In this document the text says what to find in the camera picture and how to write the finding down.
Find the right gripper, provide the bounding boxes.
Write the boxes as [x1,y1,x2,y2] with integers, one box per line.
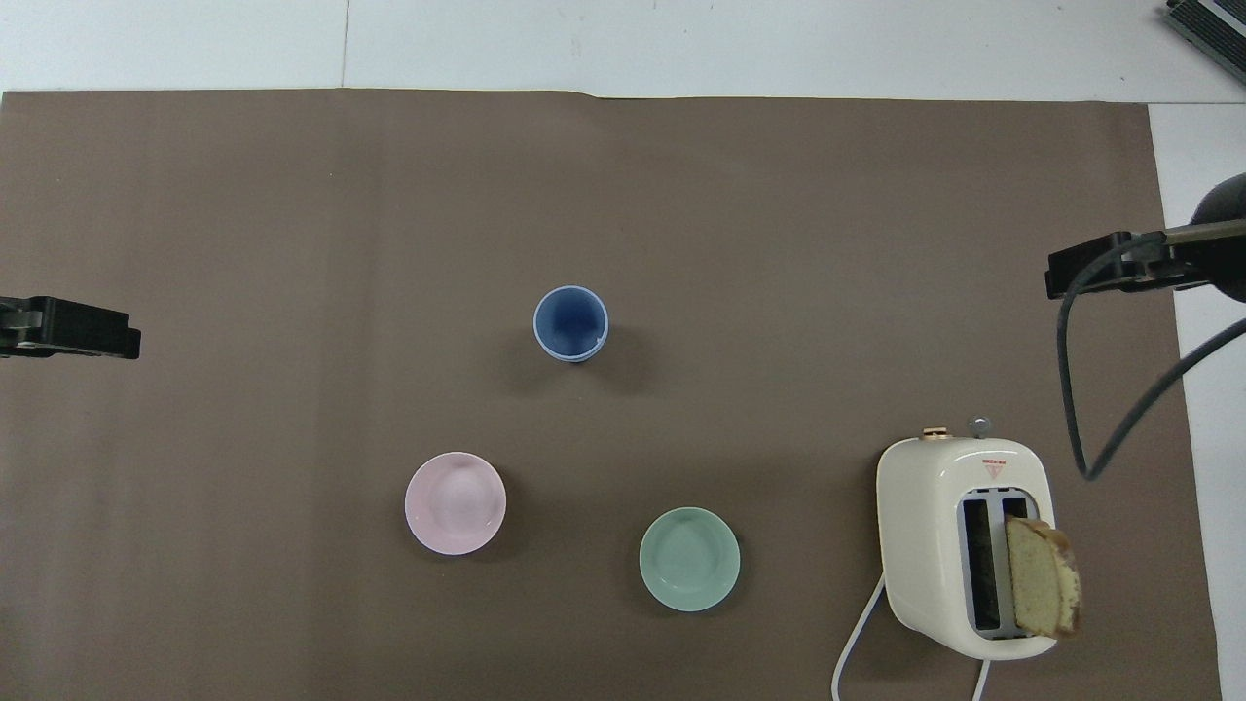
[1141,172,1246,304]

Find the green plate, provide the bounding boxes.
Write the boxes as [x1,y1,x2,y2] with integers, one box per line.
[639,506,742,614]

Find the cream white toaster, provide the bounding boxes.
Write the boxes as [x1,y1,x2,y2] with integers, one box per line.
[875,416,1058,662]

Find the black cable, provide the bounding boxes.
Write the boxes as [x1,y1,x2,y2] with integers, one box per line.
[1057,222,1246,483]

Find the black stand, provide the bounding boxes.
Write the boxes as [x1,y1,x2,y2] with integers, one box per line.
[1165,0,1246,60]

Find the slice of bread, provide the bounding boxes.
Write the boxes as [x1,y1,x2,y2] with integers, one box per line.
[1004,515,1083,641]

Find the pink plate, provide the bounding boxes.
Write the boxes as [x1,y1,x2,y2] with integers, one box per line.
[404,451,508,557]

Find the blue cup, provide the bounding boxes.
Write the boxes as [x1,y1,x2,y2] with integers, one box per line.
[532,284,611,365]

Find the white power cord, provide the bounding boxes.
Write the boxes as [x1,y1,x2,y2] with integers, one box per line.
[831,572,993,701]

